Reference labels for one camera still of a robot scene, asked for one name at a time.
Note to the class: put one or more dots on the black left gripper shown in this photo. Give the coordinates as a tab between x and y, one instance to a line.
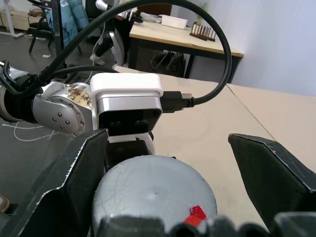
123	150

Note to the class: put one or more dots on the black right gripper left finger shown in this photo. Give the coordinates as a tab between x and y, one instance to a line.
64	187

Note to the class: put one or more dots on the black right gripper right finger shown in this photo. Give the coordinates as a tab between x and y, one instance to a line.
276	177

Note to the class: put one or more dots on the grey metal jar lid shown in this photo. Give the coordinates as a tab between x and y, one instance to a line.
153	187

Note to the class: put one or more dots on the white rectangular box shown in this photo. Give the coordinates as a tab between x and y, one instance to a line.
174	21

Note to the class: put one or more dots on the black bag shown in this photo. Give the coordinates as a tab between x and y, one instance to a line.
172	64

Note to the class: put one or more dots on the wooden desk with black legs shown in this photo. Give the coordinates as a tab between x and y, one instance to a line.
170	37

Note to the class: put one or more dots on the person in dark clothes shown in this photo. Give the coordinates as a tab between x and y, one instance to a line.
123	27

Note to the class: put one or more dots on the blue jacket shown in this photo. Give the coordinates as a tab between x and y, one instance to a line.
74	19

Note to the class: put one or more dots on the wooden rack with dark pegs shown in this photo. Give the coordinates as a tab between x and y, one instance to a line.
203	33

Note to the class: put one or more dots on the black chair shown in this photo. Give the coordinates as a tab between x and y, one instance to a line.
39	27

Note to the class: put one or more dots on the green potted plant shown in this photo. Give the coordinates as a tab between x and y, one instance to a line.
201	12

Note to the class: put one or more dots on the light wooden cabinet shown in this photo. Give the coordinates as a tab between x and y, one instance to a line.
17	21

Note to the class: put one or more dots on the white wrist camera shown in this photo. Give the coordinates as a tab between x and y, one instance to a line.
126	84

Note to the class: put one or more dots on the black upright post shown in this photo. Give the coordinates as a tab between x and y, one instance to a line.
58	29

